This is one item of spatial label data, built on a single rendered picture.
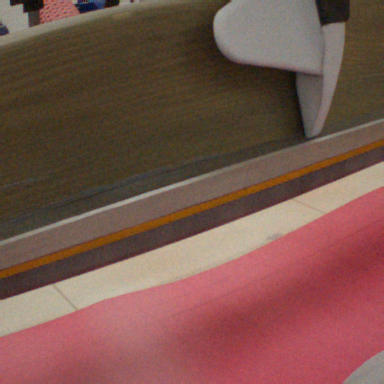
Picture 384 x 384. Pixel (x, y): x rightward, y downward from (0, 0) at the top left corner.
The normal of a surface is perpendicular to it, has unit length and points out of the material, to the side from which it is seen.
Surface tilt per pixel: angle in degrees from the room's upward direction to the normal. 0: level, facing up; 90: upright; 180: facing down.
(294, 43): 83
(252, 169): 90
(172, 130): 90
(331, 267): 0
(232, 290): 0
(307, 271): 0
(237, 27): 83
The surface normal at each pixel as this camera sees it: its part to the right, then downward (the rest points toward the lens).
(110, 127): 0.54, 0.25
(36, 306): -0.11, -0.92
